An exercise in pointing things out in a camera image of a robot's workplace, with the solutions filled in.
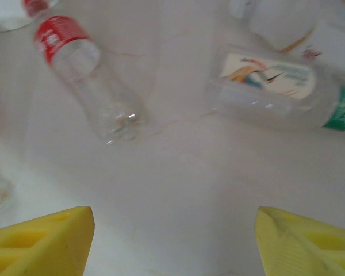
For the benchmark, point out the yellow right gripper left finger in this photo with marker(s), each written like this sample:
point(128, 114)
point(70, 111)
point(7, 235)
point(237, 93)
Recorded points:
point(37, 247)

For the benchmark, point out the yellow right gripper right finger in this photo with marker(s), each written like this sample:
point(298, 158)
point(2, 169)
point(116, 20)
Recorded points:
point(304, 247)

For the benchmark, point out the white plastic bin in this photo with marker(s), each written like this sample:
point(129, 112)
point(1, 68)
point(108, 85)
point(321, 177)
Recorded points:
point(5, 14)

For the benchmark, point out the clear bottle green cap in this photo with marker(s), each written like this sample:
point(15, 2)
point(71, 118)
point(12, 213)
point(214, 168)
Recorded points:
point(276, 95)

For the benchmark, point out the clear water bottle red label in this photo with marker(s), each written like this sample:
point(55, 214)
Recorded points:
point(74, 63)

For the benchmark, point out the white packages top right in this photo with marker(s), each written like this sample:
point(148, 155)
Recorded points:
point(333, 46)

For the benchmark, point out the white bottle yellow stripe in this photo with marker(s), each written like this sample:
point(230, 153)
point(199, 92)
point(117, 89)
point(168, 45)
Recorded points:
point(279, 31)

